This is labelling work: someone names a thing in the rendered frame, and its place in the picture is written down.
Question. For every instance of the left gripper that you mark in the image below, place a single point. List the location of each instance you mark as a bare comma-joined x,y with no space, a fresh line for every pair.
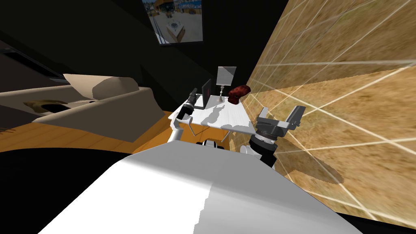
192,95

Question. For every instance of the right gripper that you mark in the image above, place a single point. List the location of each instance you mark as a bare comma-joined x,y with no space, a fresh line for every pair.
271,125

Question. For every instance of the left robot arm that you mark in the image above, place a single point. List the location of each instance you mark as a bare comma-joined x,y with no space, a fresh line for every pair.
184,112

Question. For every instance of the black laptop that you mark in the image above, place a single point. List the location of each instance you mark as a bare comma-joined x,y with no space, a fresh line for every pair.
206,93

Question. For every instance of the grey table lamp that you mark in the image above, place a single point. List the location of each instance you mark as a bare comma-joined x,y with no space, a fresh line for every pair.
226,75

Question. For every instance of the white table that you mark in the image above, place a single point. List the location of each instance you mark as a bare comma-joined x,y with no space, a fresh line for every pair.
232,113

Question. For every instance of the dark red lumpy object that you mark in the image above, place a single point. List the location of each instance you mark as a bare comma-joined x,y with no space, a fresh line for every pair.
237,93

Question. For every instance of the beige sofa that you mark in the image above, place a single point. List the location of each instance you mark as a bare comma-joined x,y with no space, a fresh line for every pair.
107,113

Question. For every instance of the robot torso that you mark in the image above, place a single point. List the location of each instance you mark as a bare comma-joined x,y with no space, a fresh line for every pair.
182,195

